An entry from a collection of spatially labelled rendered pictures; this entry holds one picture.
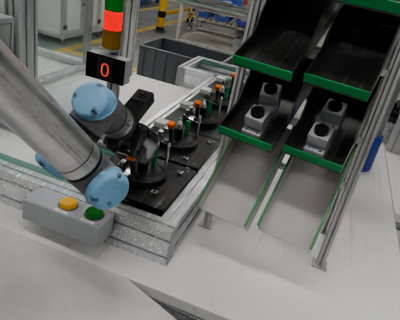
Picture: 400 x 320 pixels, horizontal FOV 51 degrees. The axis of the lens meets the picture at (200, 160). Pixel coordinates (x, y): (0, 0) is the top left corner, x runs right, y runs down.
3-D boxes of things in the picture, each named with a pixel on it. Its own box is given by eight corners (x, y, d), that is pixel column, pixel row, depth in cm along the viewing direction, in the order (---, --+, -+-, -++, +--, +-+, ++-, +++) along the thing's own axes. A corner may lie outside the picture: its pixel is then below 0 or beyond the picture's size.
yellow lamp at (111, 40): (114, 51, 114) (115, 32, 112) (98, 46, 115) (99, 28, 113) (123, 48, 119) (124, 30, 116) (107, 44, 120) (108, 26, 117)
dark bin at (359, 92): (367, 103, 80) (377, 71, 75) (302, 82, 85) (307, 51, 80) (403, 30, 96) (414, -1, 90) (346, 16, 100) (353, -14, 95)
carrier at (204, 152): (197, 174, 126) (204, 136, 120) (125, 151, 131) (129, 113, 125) (220, 146, 146) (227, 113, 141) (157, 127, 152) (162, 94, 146)
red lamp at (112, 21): (115, 32, 112) (117, 13, 110) (99, 28, 113) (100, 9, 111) (124, 30, 116) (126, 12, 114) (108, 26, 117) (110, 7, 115)
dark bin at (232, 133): (270, 153, 91) (273, 129, 85) (218, 133, 96) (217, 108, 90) (317, 80, 106) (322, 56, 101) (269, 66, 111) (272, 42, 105)
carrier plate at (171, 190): (162, 217, 104) (163, 209, 103) (78, 186, 109) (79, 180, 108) (195, 176, 124) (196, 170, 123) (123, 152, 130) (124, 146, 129)
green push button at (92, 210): (96, 225, 96) (97, 218, 95) (81, 219, 97) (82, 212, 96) (105, 216, 100) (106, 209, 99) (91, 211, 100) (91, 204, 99)
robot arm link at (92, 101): (58, 103, 78) (87, 69, 78) (83, 122, 88) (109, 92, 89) (86, 128, 76) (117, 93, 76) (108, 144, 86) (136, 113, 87)
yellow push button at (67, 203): (70, 214, 98) (70, 207, 97) (55, 209, 98) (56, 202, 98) (80, 206, 101) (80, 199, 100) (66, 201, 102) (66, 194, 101)
